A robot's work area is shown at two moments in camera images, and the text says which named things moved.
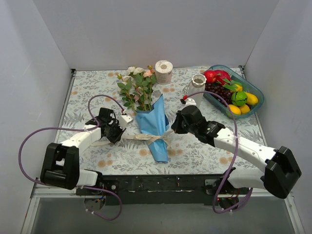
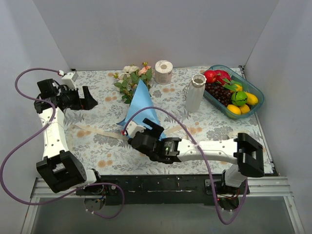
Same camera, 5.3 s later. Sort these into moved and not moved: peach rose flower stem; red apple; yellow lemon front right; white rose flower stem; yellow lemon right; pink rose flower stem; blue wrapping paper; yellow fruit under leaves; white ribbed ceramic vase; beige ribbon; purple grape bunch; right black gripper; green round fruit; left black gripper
Moved: beige ribbon; right black gripper; peach rose flower stem; left black gripper; pink rose flower stem; blue wrapping paper; white rose flower stem
Not moved: yellow lemon right; purple grape bunch; green round fruit; yellow lemon front right; red apple; yellow fruit under leaves; white ribbed ceramic vase
